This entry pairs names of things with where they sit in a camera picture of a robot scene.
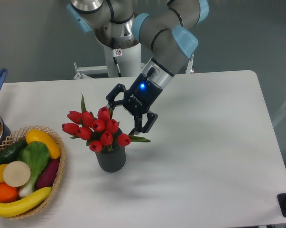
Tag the dark green cucumber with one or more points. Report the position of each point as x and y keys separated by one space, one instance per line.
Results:
x=10 y=153

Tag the dark grey ribbed vase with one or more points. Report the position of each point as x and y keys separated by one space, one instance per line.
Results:
x=112 y=157

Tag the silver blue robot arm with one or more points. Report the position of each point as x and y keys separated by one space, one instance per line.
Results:
x=153 y=49

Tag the green bok choy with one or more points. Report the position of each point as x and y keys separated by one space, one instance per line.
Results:
x=36 y=156

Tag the red tulip bouquet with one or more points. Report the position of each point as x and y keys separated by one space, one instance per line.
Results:
x=100 y=132

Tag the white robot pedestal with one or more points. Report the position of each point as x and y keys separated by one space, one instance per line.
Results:
x=119 y=62

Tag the orange fruit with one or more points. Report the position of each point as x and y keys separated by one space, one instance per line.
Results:
x=8 y=193

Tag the purple sweet potato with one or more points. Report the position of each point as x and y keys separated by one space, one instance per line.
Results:
x=46 y=179

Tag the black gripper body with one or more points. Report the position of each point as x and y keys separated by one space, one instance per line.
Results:
x=141 y=95

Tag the woven wicker basket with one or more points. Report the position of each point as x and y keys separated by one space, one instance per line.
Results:
x=19 y=135

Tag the yellow banana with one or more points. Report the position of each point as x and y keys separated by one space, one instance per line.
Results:
x=25 y=204

